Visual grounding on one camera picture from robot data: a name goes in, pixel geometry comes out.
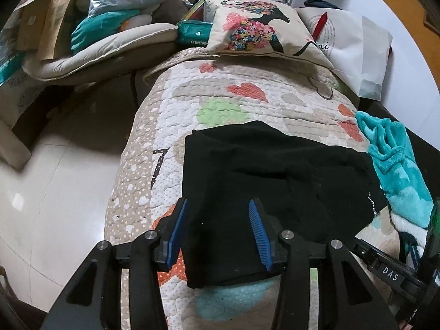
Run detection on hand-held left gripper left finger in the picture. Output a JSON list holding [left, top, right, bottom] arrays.
[[41, 197, 189, 330]]

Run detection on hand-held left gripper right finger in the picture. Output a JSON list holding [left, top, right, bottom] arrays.
[[248, 197, 403, 330]]

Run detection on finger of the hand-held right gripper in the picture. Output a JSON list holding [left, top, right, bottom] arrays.
[[351, 238, 431, 295]]

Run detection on black pants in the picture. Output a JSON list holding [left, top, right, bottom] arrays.
[[181, 120, 389, 290]]

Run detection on teal fleece blanket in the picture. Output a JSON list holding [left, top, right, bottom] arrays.
[[354, 111, 435, 244]]

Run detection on quilted heart print blanket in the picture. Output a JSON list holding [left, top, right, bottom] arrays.
[[103, 47, 425, 330]]

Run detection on beige cushion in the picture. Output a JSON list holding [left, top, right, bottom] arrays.
[[21, 22, 179, 84]]

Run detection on teal tissue packet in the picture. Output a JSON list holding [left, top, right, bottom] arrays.
[[176, 20, 214, 46]]

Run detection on floral print pillow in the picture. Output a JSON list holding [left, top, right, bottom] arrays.
[[205, 0, 336, 70]]

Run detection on white paper bag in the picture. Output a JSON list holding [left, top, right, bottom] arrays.
[[295, 6, 393, 99]]

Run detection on teal cloth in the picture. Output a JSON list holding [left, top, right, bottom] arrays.
[[70, 8, 142, 55]]

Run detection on dark blue cloth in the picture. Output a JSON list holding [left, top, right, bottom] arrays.
[[304, 0, 342, 10]]

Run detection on brown cardboard pieces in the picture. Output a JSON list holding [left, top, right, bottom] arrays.
[[14, 0, 87, 63]]

